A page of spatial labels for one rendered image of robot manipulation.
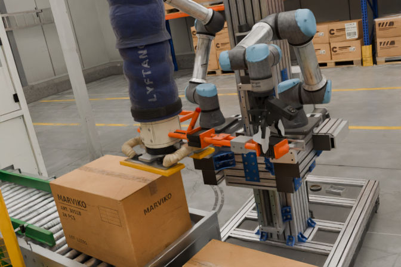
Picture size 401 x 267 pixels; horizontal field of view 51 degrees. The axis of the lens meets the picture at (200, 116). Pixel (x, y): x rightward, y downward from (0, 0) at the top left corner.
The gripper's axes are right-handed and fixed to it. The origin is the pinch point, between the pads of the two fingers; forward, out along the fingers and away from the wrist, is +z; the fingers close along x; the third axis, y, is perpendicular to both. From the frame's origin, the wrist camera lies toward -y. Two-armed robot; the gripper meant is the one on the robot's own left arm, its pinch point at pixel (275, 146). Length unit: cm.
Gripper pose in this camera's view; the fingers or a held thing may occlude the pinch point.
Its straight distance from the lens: 147.9
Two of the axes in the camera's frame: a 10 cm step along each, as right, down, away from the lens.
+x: -6.9, 3.0, -6.6
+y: -7.1, -0.6, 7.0
